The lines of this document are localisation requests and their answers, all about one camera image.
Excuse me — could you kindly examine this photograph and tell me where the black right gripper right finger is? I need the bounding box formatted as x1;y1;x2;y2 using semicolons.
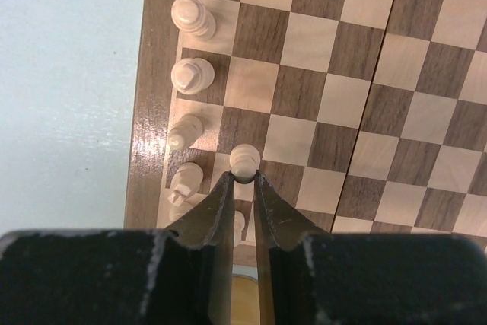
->
254;173;486;324

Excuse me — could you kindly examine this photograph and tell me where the gold metal tin tray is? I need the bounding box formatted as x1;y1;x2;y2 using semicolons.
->
231;275;260;325

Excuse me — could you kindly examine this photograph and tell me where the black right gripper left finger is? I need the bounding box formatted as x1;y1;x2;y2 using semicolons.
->
1;172;235;324

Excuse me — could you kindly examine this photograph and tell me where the light chess piece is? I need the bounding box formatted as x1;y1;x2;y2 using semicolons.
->
168;162;204;206
170;58;215;95
171;0;216;41
167;114;203;150
169;193;206;222

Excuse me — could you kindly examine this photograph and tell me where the light pawn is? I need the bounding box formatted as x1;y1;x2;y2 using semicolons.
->
234;210;246;247
229;144;260;184

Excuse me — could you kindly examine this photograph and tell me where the wooden chess board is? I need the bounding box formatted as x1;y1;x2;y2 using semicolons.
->
124;0;486;247

